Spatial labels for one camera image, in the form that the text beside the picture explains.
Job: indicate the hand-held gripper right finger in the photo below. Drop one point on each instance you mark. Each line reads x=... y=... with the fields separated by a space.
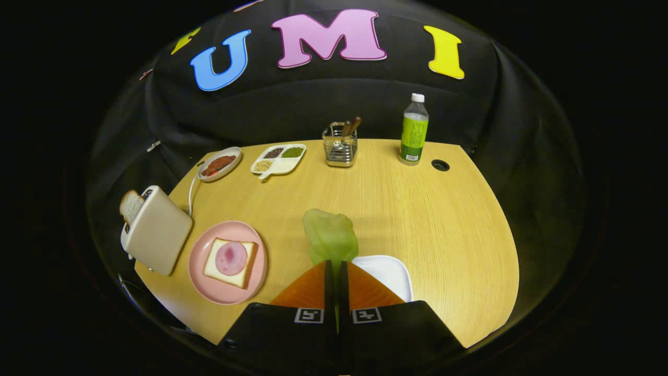
x=386 y=334

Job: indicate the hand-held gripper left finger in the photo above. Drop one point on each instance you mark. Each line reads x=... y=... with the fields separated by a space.
x=292 y=334

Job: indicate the green lettuce leaf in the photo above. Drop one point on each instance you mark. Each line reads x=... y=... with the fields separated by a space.
x=329 y=235

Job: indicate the plain white bread slice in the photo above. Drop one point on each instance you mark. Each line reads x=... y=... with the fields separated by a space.
x=130 y=206

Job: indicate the square white plate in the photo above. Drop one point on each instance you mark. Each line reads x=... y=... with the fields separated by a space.
x=389 y=274

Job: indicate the bread slice under ham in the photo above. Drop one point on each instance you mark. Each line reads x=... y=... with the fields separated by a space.
x=250 y=261

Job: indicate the pink ham slice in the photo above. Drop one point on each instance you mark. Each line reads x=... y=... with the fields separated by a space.
x=230 y=258

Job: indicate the pink round plate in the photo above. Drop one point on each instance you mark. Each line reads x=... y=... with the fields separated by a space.
x=201 y=261

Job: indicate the white toaster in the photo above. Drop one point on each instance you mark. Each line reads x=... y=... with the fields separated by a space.
x=159 y=235

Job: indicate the divided white dish with beans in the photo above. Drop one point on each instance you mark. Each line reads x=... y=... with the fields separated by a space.
x=284 y=166

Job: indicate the round white plate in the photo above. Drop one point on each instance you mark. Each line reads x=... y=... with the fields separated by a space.
x=229 y=168

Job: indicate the brown meat slice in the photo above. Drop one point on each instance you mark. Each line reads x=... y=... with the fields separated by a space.
x=218 y=165

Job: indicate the green label water bottle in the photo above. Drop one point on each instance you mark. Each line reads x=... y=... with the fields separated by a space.
x=414 y=133

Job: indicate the metal clip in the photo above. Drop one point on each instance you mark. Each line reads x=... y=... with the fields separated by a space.
x=153 y=146

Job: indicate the black backdrop cloth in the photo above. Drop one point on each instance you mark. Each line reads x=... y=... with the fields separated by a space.
x=313 y=99

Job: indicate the wooden clothes peg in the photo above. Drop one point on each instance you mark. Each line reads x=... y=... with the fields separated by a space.
x=146 y=74

